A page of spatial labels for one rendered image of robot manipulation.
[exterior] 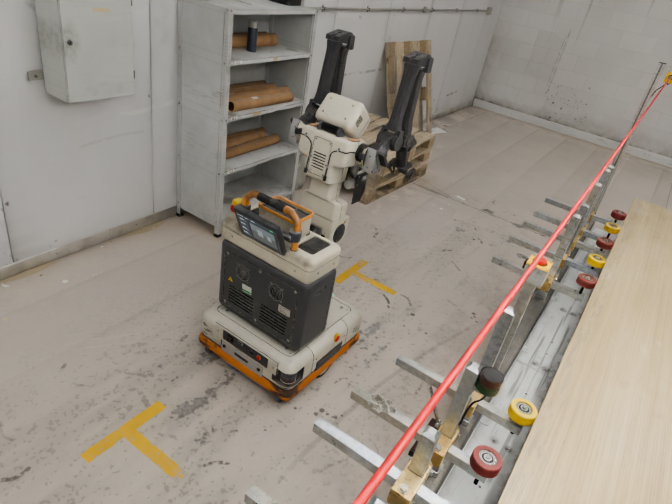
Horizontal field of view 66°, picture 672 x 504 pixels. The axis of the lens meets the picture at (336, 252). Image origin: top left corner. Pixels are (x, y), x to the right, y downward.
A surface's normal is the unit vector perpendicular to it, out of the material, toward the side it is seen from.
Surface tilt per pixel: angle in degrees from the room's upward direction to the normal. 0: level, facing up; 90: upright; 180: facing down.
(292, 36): 90
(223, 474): 0
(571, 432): 0
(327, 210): 82
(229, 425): 0
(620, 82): 90
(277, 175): 90
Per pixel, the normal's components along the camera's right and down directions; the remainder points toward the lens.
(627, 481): 0.16, -0.84
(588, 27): -0.56, 0.35
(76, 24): 0.82, 0.41
